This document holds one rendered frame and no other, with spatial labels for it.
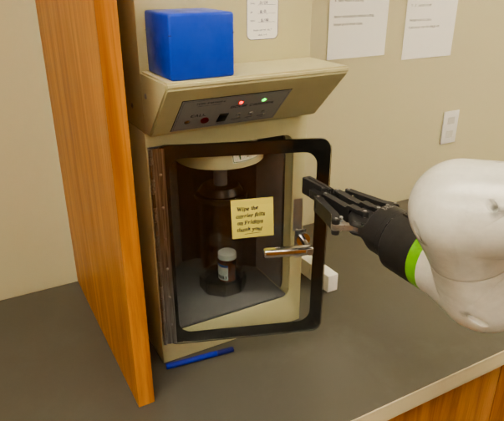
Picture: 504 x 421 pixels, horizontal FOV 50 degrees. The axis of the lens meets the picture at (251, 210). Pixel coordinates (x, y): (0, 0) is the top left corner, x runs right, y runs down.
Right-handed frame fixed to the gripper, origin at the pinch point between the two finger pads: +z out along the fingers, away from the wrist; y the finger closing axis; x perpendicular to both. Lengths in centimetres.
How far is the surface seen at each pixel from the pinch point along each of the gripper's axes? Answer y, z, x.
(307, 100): -2.4, 7.5, -13.7
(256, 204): 8.2, 6.7, 3.3
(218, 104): 15.4, 5.8, -15.3
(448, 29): -89, 57, -17
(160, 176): 23.5, 12.1, -2.8
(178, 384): 24.8, 6.7, 37.0
